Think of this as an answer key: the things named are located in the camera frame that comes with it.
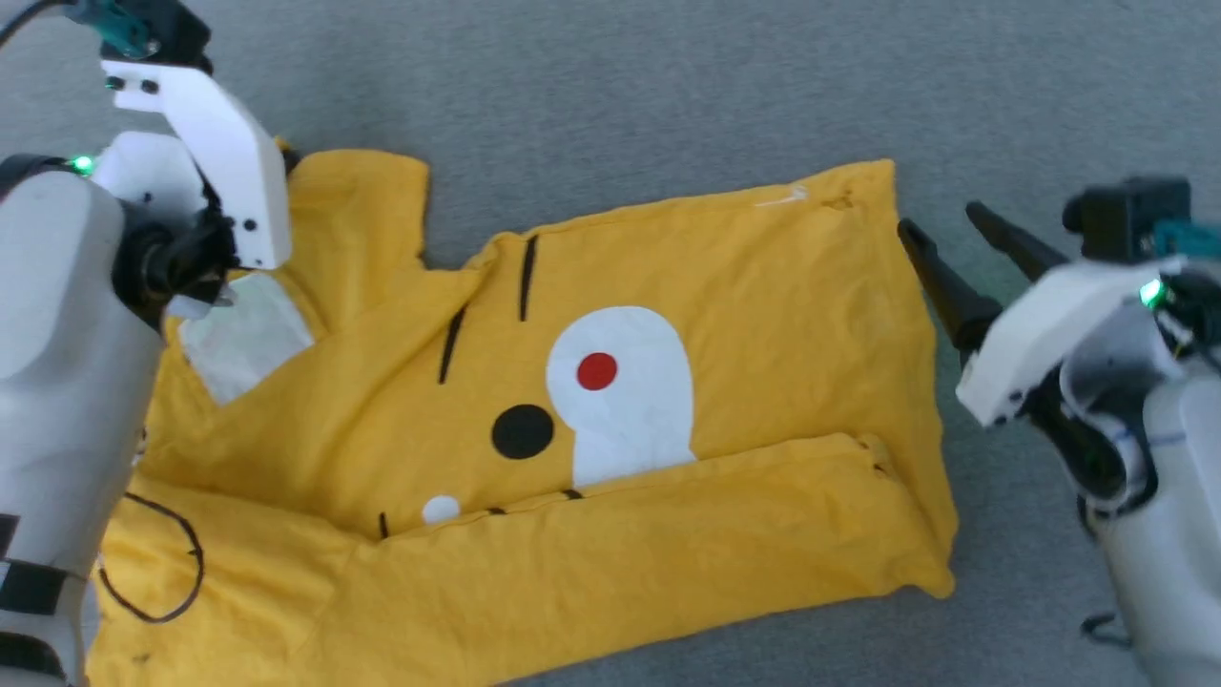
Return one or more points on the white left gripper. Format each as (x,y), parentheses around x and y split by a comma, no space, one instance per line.
(234,157)

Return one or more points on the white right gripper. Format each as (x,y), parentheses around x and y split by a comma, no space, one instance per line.
(1049,329)

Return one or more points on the yellow printed t-shirt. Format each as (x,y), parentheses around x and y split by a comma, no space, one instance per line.
(620,534)

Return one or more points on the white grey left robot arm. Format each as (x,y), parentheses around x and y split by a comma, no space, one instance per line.
(67,382)

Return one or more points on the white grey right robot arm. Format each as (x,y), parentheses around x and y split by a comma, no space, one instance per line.
(1173,534)

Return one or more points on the grey fabric sofa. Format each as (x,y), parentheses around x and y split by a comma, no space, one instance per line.
(668,86)

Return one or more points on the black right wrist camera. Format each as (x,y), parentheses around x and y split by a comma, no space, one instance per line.
(1130,218)

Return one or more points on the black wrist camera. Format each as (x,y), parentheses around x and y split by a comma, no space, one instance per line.
(1130,218)
(157,29)

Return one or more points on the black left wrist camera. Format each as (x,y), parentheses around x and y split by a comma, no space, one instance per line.
(157,29)

